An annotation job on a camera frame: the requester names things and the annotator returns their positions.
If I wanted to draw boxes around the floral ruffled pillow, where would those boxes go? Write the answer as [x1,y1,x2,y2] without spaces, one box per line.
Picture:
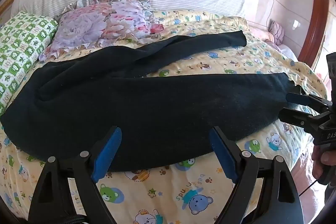
[38,0,164,61]

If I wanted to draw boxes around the red-brown wooden door frame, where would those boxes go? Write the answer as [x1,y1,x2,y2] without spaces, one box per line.
[297,0,330,69]

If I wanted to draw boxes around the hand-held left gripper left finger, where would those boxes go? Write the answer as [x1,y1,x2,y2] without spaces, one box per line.
[28,126,122,224]

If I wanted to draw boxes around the thin black cable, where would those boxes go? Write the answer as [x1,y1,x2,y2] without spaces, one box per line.
[299,179,320,198]

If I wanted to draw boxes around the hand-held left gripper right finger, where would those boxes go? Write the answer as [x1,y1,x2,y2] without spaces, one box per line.
[209,126,303,224]

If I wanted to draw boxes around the pink pillow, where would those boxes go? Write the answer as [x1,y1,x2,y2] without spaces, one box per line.
[267,19,285,45]

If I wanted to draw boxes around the thin white cable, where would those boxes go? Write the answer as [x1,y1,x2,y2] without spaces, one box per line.
[266,0,276,30]

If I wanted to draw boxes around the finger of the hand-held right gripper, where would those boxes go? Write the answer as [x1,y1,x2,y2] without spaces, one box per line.
[287,93,330,113]
[278,108,320,133]

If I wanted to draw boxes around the green white checked pillow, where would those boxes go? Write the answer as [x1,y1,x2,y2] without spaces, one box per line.
[0,11,59,115]

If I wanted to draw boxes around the black pants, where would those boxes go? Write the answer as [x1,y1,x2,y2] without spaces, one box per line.
[0,30,302,173]

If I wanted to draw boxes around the yellow cartoon bear blanket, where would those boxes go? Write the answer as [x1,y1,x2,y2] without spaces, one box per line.
[0,10,328,224]

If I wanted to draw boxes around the person's right hand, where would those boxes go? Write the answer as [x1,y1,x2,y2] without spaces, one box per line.
[312,147,332,180]

